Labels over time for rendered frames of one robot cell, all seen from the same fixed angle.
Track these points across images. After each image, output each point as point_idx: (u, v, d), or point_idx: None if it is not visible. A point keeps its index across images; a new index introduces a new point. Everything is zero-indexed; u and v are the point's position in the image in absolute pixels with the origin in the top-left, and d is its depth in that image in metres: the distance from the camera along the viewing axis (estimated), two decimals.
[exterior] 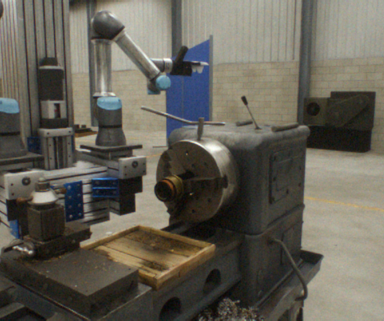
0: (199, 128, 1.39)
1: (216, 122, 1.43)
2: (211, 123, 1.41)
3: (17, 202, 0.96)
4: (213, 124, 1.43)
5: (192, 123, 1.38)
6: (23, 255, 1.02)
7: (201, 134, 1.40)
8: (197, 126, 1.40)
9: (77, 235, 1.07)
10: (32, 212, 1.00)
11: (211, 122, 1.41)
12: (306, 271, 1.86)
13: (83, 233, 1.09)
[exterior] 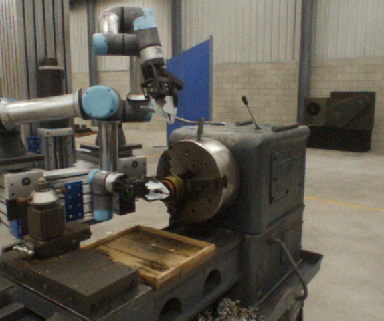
0: (199, 128, 1.39)
1: (216, 122, 1.43)
2: (211, 123, 1.41)
3: (17, 202, 0.96)
4: (213, 124, 1.43)
5: (192, 123, 1.38)
6: (23, 255, 1.02)
7: (201, 134, 1.40)
8: (197, 126, 1.40)
9: (77, 235, 1.07)
10: (32, 212, 1.00)
11: (211, 122, 1.41)
12: (306, 271, 1.86)
13: (83, 233, 1.09)
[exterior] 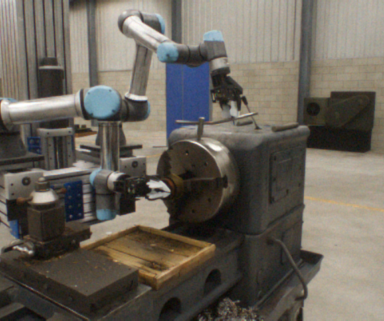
0: (201, 127, 1.42)
1: (184, 121, 1.37)
2: (190, 122, 1.39)
3: (17, 202, 0.96)
4: (186, 123, 1.38)
5: (209, 123, 1.42)
6: (23, 255, 1.02)
7: (198, 133, 1.42)
8: (203, 126, 1.41)
9: (77, 235, 1.07)
10: (32, 212, 1.00)
11: (189, 121, 1.39)
12: (306, 271, 1.86)
13: (83, 233, 1.09)
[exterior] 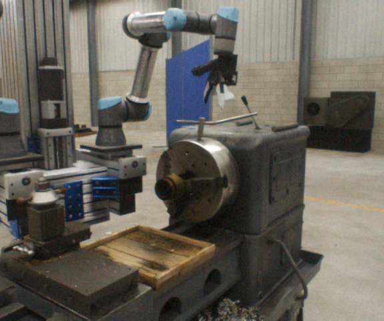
0: (201, 127, 1.42)
1: (185, 121, 1.37)
2: (190, 122, 1.39)
3: (17, 202, 0.96)
4: (187, 123, 1.37)
5: (209, 123, 1.42)
6: (23, 255, 1.02)
7: (198, 133, 1.42)
8: (203, 126, 1.41)
9: (77, 235, 1.07)
10: (32, 212, 1.00)
11: (190, 121, 1.39)
12: (306, 271, 1.86)
13: (83, 233, 1.09)
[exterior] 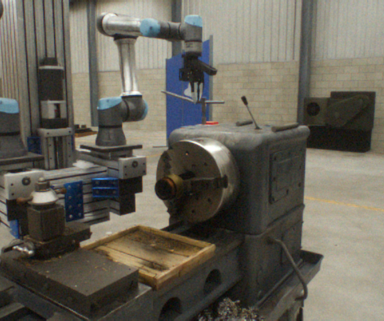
0: (201, 105, 1.61)
1: (217, 101, 1.57)
2: (211, 101, 1.58)
3: (17, 202, 0.96)
4: (215, 102, 1.58)
5: (195, 101, 1.63)
6: (23, 255, 1.02)
7: (203, 112, 1.61)
8: (201, 105, 1.62)
9: (77, 235, 1.07)
10: (32, 212, 1.00)
11: (211, 101, 1.58)
12: (306, 271, 1.86)
13: (83, 233, 1.09)
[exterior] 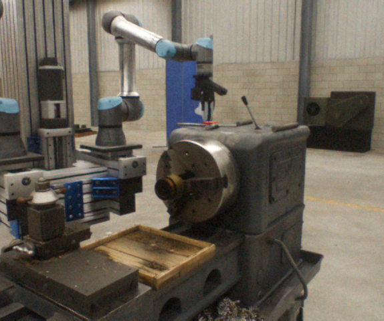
0: None
1: (230, 126, 1.68)
2: (224, 124, 1.69)
3: (17, 202, 0.96)
4: (227, 127, 1.68)
5: (209, 124, 1.72)
6: (23, 255, 1.02)
7: (212, 124, 1.67)
8: None
9: (77, 235, 1.07)
10: (32, 212, 1.00)
11: (225, 124, 1.69)
12: (306, 271, 1.86)
13: (83, 233, 1.09)
